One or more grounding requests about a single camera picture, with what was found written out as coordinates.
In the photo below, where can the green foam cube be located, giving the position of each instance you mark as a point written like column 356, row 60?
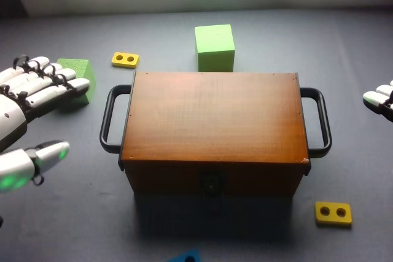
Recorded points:
column 215, row 47

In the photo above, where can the yellow two-hole block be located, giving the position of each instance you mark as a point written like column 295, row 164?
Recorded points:
column 333, row 216
column 125, row 60

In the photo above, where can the green foam block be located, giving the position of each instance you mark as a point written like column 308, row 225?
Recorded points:
column 87, row 71

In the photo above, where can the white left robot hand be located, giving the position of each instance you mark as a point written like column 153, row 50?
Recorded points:
column 12, row 114

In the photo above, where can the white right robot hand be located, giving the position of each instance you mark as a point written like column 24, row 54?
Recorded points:
column 383, row 99

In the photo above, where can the blue block with hole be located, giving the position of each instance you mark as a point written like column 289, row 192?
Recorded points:
column 184, row 257

